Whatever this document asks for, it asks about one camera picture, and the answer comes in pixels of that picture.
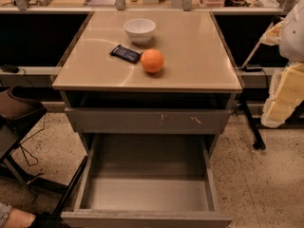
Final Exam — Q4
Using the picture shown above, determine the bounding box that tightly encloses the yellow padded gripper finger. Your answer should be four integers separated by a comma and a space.
260, 22, 282, 46
261, 63, 304, 128

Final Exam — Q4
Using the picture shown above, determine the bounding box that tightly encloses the orange fruit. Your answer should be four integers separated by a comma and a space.
141, 48, 164, 73

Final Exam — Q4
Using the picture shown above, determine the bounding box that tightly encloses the person's forearm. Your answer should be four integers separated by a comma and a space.
0, 202, 36, 228

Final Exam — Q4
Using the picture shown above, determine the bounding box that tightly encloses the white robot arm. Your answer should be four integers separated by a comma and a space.
261, 0, 304, 128

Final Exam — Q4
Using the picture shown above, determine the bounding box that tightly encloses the beige top drawer cabinet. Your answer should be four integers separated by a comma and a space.
53, 10, 242, 92

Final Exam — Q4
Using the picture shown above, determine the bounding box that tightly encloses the grey open middle drawer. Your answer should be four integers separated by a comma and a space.
62, 134, 233, 228

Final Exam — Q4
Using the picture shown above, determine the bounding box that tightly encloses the grey closed top drawer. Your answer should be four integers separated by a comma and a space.
66, 107, 231, 135

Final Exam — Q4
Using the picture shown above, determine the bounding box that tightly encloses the white stick with black tip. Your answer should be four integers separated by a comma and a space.
239, 22, 274, 70

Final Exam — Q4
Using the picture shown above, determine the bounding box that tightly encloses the black power adapter right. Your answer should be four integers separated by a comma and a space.
243, 65, 262, 72

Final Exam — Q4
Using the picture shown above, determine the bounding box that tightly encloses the black power adapter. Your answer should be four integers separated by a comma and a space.
243, 65, 262, 72
0, 65, 19, 73

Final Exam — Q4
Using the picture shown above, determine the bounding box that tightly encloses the black table leg stand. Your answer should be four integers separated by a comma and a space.
240, 99, 266, 150

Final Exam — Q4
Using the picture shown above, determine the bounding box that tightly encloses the white ceramic bowl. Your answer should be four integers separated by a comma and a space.
123, 18, 156, 45

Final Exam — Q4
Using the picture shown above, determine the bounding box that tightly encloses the dark blue snack packet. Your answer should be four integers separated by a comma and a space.
109, 45, 142, 64

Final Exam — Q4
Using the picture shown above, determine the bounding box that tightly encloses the dark brown chair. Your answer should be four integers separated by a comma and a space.
0, 86, 67, 194

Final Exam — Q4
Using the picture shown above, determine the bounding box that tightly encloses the black power adapter left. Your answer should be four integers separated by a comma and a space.
0, 65, 19, 73

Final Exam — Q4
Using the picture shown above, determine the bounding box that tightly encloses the black camera tripod leg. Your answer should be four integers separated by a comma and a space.
52, 156, 87, 217

